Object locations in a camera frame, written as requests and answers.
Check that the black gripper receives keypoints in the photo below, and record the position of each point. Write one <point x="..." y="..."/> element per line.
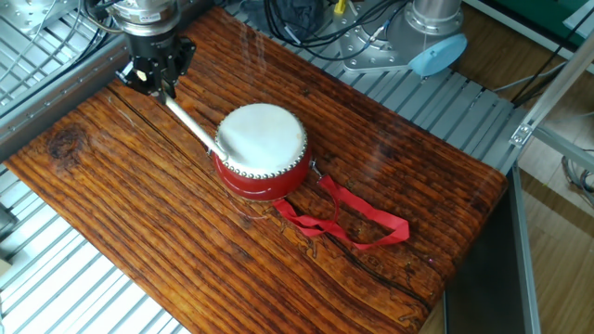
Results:
<point x="153" y="48"/>

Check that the pale wooden drumstick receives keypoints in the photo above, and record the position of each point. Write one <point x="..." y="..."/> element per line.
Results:
<point x="195" y="127"/>

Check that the red drum with white skin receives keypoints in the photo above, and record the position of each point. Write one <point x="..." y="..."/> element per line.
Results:
<point x="264" y="139"/>

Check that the silver perforated plate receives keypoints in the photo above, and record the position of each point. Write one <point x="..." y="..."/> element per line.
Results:
<point x="28" y="11"/>

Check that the dark grey cloth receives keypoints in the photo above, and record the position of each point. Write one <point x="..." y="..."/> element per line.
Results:
<point x="301" y="11"/>

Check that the brown wooden board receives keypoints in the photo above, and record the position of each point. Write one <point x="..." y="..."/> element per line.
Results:
<point x="232" y="241"/>

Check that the silver robot mounting plate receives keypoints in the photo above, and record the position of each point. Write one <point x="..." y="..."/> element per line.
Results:
<point x="362" y="51"/>

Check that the dark grey side panel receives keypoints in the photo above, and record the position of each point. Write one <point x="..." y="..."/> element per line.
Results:
<point x="487" y="278"/>

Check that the aluminium frame post with bracket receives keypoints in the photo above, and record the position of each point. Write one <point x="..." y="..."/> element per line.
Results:
<point x="557" y="83"/>

